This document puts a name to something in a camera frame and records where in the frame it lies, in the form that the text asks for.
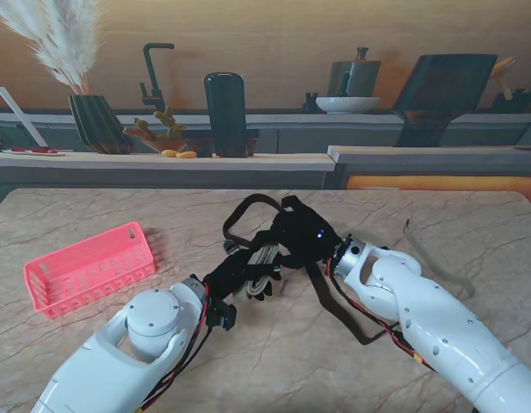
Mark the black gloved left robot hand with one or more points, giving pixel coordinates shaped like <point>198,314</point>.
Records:
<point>230,275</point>

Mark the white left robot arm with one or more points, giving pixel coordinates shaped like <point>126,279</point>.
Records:
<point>140,335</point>

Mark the beige braided belt black leather ends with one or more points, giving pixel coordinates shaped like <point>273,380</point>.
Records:
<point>265,256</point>

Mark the tall dark canister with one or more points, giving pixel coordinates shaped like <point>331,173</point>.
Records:
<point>225,112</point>

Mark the dark brown webbing belt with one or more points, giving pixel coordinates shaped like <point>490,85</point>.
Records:
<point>329,301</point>

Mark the white speckled bowl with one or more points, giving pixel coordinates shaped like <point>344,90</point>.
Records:
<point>347,104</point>

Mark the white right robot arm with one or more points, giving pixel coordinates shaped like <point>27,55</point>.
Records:
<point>441,327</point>

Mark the white pampas grass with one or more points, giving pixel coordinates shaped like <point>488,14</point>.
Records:
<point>67,47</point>

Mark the dark ribbed vase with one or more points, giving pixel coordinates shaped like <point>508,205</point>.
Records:
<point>97,125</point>

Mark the dark utensil holder with utensils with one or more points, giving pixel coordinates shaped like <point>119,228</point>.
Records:
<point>512,101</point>

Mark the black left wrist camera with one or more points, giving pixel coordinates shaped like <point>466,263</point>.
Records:
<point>221,315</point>

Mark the black kitchen faucet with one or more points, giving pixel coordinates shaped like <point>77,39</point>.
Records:
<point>152,73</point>

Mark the cactus plant in bowl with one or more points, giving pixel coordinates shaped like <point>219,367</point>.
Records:
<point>164,142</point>

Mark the grey counter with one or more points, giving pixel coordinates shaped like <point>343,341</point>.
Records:
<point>420,157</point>

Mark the grey pot with lid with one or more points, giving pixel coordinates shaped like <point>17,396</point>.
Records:
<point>359,79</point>

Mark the white leaning board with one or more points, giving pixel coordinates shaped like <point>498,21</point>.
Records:
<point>20,114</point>

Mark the plate with red slices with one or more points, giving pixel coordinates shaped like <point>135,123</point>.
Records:
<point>32,152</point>

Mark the pink plastic storage basket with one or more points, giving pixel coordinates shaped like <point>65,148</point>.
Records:
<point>84,275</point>

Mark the small black holder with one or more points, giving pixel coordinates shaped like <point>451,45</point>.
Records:
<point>310,105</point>

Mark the pale beige webbing belt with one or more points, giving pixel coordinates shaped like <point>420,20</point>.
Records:
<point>446,271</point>

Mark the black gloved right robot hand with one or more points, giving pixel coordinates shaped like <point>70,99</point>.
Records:
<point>308,234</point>

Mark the orange fruit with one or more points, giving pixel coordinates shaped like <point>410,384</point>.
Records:
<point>168,153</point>
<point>187,155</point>

